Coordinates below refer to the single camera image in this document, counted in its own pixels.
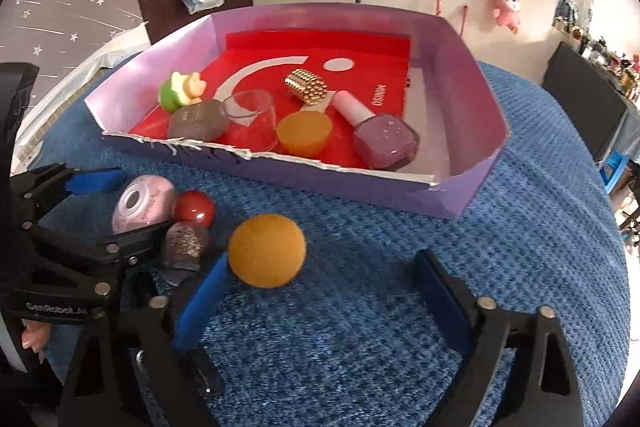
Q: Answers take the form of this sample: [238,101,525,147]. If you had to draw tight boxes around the brown oval stone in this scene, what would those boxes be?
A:
[166,99,230,140]

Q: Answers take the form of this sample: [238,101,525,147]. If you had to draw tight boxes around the orange round soap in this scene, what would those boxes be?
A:
[227,213,307,289]
[277,111,333,158]

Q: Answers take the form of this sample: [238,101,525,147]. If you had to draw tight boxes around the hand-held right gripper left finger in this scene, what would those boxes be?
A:
[59,252,232,427]

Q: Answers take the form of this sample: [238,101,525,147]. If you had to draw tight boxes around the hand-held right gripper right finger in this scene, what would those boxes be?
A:
[412,249,585,427]

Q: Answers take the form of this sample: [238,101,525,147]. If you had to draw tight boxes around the gold studded cylinder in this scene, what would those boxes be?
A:
[284,69,328,104]

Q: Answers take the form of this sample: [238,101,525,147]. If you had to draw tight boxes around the glitter bottle with red cap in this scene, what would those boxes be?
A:
[161,189,217,272]

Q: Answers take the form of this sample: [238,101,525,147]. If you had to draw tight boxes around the purple cardboard box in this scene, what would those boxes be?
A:
[85,3,512,221]

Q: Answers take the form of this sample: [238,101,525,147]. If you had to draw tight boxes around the blue textured blanket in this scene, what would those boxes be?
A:
[15,52,631,427]

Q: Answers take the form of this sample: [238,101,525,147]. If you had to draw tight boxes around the red paper liner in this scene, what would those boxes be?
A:
[127,31,441,172]

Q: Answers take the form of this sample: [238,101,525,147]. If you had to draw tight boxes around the green avocado toy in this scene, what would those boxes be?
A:
[158,71,208,112]

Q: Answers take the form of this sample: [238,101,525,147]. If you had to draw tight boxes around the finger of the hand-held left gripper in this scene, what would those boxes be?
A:
[12,163,128,228]
[30,222,173,297]

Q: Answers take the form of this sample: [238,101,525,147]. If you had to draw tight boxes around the clear plastic cup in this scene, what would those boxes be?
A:
[218,89,279,152]

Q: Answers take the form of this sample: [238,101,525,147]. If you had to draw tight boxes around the white plastic sheet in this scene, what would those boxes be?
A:
[12,21,151,172]

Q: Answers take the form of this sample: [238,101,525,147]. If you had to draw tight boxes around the pink plush bear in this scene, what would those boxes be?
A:
[491,0,522,32]

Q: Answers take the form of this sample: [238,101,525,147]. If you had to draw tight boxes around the blue stool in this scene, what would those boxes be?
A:
[600,149,631,188]

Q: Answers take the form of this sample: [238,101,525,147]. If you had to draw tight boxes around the pink oval case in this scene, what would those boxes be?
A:
[111,175,177,235]

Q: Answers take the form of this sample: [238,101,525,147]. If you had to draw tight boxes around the person's left hand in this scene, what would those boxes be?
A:
[21,322,55,353]

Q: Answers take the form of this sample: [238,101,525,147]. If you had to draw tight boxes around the pink nail polish bottle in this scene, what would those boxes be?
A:
[332,90,421,172]

